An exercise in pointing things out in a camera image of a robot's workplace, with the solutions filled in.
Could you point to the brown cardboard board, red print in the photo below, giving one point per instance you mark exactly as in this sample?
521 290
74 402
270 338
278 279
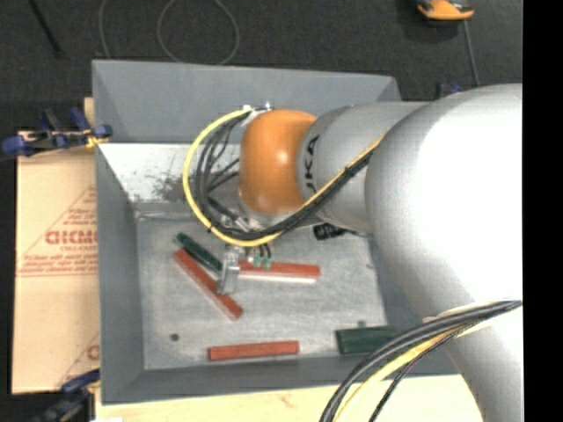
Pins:
53 218

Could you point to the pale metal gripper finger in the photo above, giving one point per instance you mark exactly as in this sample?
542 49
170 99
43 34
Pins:
231 258
227 281

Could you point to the dark green flat block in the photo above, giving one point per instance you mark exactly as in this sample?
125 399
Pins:
199 252
363 340

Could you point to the grey metal bin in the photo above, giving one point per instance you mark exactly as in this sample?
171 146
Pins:
281 319

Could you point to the red-brown flat block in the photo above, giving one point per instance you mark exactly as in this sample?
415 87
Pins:
253 350
206 284
286 271

